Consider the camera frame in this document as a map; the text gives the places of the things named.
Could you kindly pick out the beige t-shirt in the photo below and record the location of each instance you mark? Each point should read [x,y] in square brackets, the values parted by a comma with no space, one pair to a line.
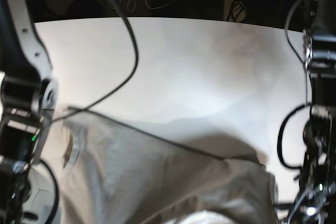
[113,173]

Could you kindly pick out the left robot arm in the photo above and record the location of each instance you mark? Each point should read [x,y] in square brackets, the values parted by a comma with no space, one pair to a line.
[317,178]

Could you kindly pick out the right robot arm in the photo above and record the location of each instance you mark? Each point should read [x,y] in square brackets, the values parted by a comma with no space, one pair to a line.
[28,96]

